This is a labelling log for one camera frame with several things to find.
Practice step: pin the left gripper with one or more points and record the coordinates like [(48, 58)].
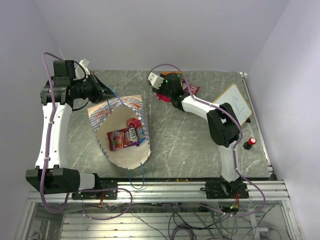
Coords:
[(100, 89)]

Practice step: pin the checkered paper bag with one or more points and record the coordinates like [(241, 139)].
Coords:
[(120, 125)]

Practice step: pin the pink crisps bag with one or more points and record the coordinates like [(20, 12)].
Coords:
[(194, 89)]

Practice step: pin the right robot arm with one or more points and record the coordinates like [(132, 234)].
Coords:
[(223, 125)]

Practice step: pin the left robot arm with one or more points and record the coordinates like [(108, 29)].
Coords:
[(71, 81)]

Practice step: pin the small red candy packet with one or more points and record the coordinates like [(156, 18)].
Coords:
[(133, 122)]

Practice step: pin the purple chocolate pack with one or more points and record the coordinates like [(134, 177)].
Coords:
[(122, 138)]

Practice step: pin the blue candy packet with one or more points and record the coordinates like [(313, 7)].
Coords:
[(140, 134)]

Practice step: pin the red emergency stop button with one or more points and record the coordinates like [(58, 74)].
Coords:
[(250, 143)]

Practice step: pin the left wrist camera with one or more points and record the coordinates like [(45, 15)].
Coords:
[(81, 70)]

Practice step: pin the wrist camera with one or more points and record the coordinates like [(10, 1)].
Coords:
[(155, 80), (81, 70)]

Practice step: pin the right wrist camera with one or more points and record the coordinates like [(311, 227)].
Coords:
[(155, 80)]

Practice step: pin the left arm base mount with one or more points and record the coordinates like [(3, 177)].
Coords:
[(107, 191)]

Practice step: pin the small whiteboard yellow frame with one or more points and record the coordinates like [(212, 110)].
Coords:
[(234, 97)]

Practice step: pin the aluminium rail frame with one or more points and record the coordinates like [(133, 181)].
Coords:
[(170, 205)]

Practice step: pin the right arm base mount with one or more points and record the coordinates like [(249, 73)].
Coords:
[(219, 188)]

